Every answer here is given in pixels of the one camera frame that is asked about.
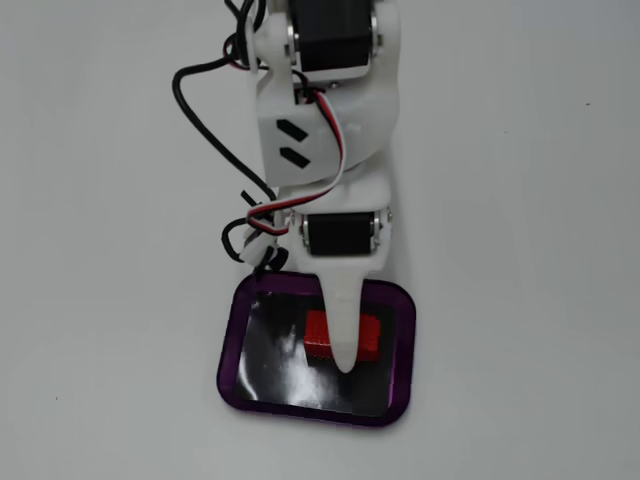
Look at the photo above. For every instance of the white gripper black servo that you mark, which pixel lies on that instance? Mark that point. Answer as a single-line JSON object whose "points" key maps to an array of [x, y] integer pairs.
{"points": [[340, 234]]}

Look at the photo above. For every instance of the red cube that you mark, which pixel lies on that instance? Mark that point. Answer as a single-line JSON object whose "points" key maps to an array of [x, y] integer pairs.
{"points": [[369, 336]]}

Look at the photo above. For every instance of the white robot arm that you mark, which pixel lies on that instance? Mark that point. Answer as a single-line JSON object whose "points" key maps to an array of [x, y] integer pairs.
{"points": [[365, 125]]}

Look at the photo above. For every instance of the black glossy tray liner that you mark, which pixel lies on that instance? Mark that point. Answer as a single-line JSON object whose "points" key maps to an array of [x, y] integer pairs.
{"points": [[280, 370]]}

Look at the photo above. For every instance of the purple metal tray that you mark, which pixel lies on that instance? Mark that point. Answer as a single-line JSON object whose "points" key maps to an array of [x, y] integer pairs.
{"points": [[230, 350]]}

